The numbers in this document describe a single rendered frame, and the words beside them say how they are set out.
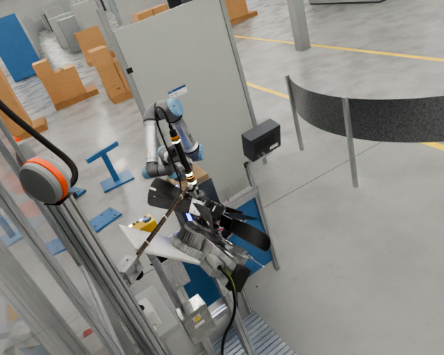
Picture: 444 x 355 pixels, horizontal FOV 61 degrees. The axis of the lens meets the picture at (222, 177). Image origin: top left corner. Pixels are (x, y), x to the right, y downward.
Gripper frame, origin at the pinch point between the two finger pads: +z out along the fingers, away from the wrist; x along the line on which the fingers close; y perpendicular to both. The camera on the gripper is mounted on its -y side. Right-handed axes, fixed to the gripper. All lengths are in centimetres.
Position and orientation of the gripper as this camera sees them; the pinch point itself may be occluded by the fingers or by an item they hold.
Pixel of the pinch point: (187, 165)
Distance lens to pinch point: 192.3
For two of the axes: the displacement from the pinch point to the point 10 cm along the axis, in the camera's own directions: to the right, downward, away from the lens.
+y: 2.8, 8.2, 4.9
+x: -8.1, 4.8, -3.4
